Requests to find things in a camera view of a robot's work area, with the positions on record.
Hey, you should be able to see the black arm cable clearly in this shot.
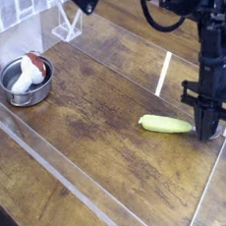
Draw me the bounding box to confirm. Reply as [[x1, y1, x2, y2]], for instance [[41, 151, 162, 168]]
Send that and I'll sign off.
[[137, 0, 189, 35]]

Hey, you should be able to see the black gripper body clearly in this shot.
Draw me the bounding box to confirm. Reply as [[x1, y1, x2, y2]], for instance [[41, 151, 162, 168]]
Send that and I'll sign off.
[[181, 80, 226, 121]]

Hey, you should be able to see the clear acrylic barrier panel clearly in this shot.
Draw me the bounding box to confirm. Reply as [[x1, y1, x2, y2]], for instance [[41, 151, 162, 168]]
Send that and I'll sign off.
[[0, 102, 148, 226]]

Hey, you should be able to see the clear acrylic triangular bracket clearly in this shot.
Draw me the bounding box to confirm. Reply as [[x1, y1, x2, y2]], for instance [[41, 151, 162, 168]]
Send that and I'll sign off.
[[51, 4, 83, 42]]

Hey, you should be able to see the plush mushroom toy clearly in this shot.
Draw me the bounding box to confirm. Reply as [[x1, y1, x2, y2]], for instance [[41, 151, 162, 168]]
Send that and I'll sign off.
[[11, 52, 46, 93]]

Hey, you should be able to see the small silver metal pot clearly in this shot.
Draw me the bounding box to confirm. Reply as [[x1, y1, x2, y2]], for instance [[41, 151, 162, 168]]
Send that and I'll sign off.
[[0, 52, 54, 107]]

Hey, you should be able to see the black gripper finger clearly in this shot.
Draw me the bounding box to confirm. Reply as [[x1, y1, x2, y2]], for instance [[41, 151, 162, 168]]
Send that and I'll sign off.
[[194, 105, 204, 139], [201, 108, 219, 141]]

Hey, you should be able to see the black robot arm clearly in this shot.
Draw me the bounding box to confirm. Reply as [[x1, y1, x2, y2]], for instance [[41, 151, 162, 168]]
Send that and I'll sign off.
[[72, 0, 226, 141]]

